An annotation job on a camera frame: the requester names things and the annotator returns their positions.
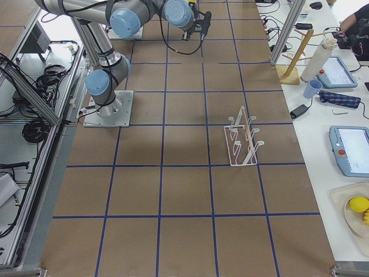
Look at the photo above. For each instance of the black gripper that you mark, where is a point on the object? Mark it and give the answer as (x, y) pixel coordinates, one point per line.
(190, 29)

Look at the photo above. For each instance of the blue cup on desk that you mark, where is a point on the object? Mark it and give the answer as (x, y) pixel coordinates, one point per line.
(313, 87)

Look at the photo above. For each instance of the wooden mug tree stand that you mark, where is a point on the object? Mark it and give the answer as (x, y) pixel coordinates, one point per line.
(289, 74)

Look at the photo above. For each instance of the beige water bottle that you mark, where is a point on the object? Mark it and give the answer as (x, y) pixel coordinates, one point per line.
(320, 56)

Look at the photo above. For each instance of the black power adapter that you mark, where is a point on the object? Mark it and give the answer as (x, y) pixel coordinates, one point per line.
(297, 112)

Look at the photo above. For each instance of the folded plaid umbrella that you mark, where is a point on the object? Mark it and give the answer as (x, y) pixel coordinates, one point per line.
(339, 99)

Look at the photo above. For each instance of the blue teach pendant tablet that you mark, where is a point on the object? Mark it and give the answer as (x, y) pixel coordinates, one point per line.
(335, 74)

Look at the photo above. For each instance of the small allen key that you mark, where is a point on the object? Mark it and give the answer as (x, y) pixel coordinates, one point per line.
(339, 112)

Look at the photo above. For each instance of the beige tray on desk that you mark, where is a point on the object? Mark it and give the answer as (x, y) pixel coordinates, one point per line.
(339, 198)

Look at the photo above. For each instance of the yellow toy lemon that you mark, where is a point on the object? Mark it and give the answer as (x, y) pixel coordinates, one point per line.
(359, 204)

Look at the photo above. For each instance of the cream bowl on desk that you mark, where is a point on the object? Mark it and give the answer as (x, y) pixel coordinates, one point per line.
(357, 222)

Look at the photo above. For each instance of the aluminium frame post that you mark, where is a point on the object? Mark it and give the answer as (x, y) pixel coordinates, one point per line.
(291, 18)

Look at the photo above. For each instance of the white wire cup rack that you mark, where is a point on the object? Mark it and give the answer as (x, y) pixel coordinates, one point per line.
(239, 136)

